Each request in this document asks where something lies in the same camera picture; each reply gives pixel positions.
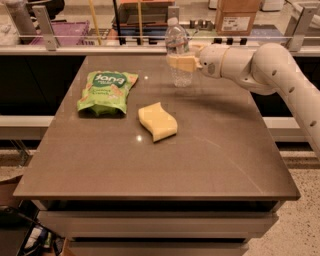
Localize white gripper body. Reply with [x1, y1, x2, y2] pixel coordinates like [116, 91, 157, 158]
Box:
[199, 44, 229, 79]

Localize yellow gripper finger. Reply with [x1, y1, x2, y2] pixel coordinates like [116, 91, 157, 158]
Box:
[189, 44, 205, 57]
[166, 55, 202, 73]

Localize clear plastic water bottle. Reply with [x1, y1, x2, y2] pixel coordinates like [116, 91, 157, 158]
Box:
[165, 17, 192, 87]

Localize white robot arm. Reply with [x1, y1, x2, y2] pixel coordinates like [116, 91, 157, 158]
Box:
[167, 43, 320, 158]

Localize cardboard box with label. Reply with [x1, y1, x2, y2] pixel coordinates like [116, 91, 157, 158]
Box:
[215, 0, 261, 36]

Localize yellow wavy sponge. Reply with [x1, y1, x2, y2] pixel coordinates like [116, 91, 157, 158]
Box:
[138, 102, 178, 142]

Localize green snack bag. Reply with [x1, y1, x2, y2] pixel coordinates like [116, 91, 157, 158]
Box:
[77, 71, 138, 116]

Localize yellow pole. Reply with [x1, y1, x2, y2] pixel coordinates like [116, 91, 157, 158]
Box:
[88, 0, 102, 46]

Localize purple plastic crate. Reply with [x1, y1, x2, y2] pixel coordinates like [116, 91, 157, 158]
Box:
[30, 20, 91, 47]

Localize grey table drawer unit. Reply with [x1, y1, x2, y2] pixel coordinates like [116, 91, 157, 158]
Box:
[38, 207, 278, 256]

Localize metal railing post right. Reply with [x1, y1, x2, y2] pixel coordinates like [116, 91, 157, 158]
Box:
[287, 2, 319, 52]

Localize metal railing post left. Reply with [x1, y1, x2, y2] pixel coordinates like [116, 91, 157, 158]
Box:
[32, 5, 58, 51]

